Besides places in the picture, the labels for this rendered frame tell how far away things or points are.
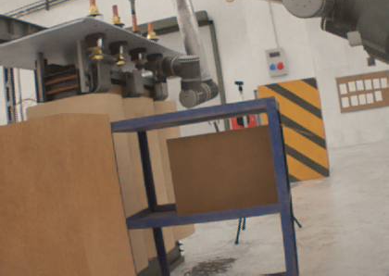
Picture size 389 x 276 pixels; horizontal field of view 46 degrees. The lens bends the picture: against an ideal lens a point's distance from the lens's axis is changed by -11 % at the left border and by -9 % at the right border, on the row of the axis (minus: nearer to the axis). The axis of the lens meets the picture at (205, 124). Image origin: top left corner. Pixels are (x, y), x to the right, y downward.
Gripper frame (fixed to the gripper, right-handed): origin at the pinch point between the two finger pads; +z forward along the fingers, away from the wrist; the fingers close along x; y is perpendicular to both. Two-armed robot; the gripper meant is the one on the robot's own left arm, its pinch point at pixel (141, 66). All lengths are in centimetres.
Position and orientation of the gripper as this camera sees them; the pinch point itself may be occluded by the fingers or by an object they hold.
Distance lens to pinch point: 284.7
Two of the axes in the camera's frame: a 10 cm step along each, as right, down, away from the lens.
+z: -8.2, -0.7, 5.6
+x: -5.7, 0.5, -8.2
